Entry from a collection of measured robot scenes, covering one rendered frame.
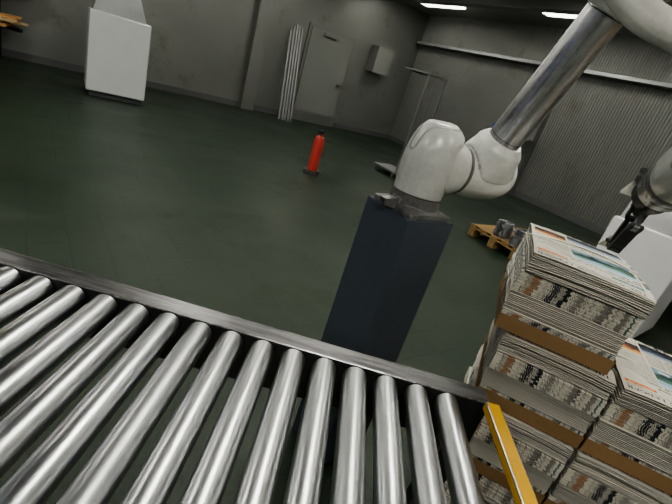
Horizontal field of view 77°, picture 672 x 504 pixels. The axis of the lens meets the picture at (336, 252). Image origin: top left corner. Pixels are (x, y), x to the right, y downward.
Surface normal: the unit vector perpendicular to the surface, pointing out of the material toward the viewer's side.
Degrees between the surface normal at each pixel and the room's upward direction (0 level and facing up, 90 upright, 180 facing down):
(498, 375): 90
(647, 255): 90
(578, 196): 90
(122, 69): 90
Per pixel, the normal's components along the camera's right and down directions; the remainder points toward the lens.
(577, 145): -0.81, 0.00
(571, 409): -0.40, 0.25
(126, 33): 0.47, 0.47
